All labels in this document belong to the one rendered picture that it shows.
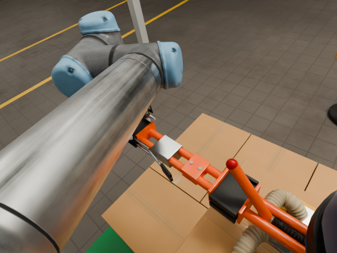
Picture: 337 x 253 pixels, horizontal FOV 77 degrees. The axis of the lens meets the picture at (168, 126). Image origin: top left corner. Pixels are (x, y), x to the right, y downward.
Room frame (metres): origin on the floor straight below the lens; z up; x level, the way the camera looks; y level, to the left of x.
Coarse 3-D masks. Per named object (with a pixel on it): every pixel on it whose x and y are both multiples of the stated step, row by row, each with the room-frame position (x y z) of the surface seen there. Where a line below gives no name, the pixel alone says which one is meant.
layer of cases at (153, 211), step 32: (192, 128) 1.05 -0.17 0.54; (224, 128) 0.98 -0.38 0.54; (224, 160) 0.72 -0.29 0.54; (256, 160) 0.67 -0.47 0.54; (288, 160) 0.62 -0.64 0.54; (128, 192) 0.66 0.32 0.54; (160, 192) 0.61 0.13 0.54; (192, 192) 0.56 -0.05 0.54; (320, 192) 0.41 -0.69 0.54; (128, 224) 0.47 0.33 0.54; (160, 224) 0.43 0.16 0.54; (192, 224) 0.39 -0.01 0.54
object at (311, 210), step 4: (304, 204) 0.19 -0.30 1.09; (308, 204) 0.19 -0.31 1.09; (280, 208) 0.19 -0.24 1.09; (284, 208) 0.19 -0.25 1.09; (308, 208) 0.18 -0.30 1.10; (312, 208) 0.18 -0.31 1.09; (308, 212) 0.17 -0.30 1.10; (312, 212) 0.17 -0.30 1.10; (308, 216) 0.16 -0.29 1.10; (304, 220) 0.15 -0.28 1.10; (308, 220) 0.15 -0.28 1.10
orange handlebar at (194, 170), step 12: (156, 132) 0.45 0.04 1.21; (192, 156) 0.33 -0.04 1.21; (180, 168) 0.31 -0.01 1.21; (192, 168) 0.29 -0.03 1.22; (204, 168) 0.29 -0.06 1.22; (192, 180) 0.28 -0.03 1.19; (204, 180) 0.26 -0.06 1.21; (252, 216) 0.15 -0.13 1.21; (276, 216) 0.14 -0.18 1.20; (288, 216) 0.14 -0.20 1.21; (264, 228) 0.13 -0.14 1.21; (276, 228) 0.12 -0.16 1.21; (300, 228) 0.11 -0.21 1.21; (276, 240) 0.10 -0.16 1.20; (288, 240) 0.10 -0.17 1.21; (300, 252) 0.07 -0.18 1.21
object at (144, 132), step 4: (144, 120) 0.50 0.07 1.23; (140, 124) 0.49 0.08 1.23; (144, 124) 0.48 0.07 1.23; (148, 124) 0.48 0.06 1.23; (152, 124) 0.48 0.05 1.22; (136, 128) 0.47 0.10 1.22; (140, 128) 0.47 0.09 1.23; (144, 128) 0.47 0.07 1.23; (148, 128) 0.47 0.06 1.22; (152, 128) 0.48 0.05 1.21; (136, 132) 0.46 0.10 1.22; (140, 132) 0.45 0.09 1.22; (144, 132) 0.46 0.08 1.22; (136, 136) 0.44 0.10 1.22; (140, 136) 0.45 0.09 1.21; (144, 136) 0.45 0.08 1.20; (148, 136) 0.46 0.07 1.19; (140, 144) 0.44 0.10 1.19
